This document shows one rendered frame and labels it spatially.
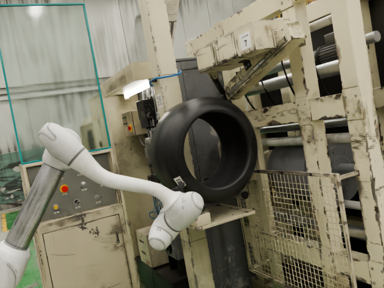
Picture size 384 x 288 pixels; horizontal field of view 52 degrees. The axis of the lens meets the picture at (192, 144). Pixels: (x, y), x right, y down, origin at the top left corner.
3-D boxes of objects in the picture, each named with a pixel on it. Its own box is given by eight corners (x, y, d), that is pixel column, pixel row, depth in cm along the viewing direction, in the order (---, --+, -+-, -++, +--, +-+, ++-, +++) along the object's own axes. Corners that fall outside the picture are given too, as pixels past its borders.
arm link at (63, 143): (86, 144, 155) (88, 144, 168) (50, 113, 153) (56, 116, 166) (63, 169, 153) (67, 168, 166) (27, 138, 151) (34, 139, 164)
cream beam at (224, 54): (198, 74, 244) (194, 50, 243) (231, 70, 255) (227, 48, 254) (255, 50, 189) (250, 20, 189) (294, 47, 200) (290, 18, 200)
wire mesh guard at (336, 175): (248, 271, 261) (231, 168, 257) (251, 270, 262) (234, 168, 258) (360, 322, 181) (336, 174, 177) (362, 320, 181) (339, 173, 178)
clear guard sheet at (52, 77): (21, 164, 232) (-11, 5, 227) (110, 148, 257) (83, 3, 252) (21, 164, 231) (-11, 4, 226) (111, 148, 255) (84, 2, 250)
